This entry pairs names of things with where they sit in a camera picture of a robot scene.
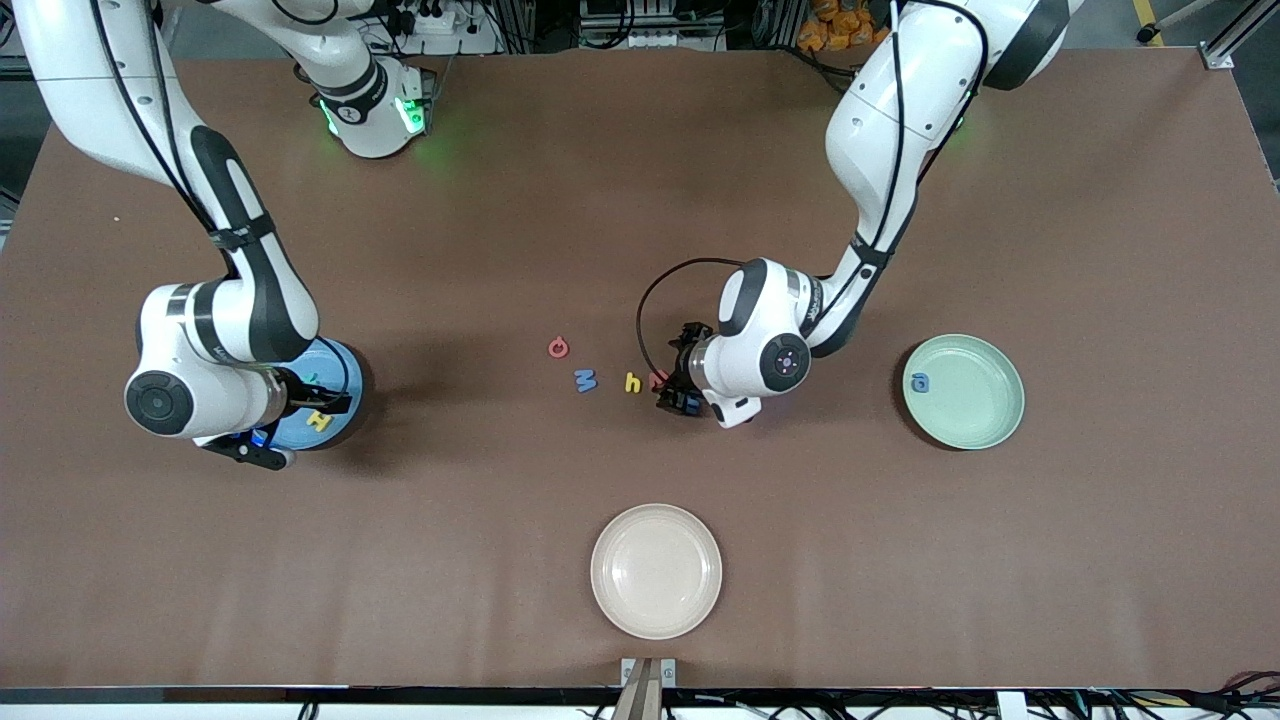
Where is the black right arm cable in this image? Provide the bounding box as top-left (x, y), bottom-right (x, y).
top-left (90, 0), bottom-right (354, 406)

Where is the white power strip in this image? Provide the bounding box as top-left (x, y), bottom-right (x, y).
top-left (395, 0), bottom-right (501, 56)

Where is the orange packaged items pile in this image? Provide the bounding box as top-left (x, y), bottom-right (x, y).
top-left (797, 0), bottom-right (896, 53)

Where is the beige plate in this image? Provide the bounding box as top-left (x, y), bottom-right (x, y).
top-left (589, 502), bottom-right (723, 641)

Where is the blue plate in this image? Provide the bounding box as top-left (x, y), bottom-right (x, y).
top-left (270, 336), bottom-right (365, 452)

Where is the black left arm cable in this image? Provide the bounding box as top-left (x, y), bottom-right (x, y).
top-left (636, 0), bottom-right (991, 391)

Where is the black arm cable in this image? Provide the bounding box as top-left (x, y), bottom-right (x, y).
top-left (90, 0), bottom-right (354, 406)
top-left (636, 0), bottom-right (991, 391)

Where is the cable bundle under table edge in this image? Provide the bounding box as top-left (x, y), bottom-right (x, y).
top-left (1050, 672), bottom-right (1280, 720)

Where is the aluminium frame profile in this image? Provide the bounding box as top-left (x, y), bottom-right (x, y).
top-left (1200, 0), bottom-right (1280, 71)

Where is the green plate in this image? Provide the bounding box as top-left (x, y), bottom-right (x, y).
top-left (901, 333), bottom-right (1026, 451)

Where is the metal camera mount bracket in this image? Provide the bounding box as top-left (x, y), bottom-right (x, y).
top-left (620, 657), bottom-right (678, 720)

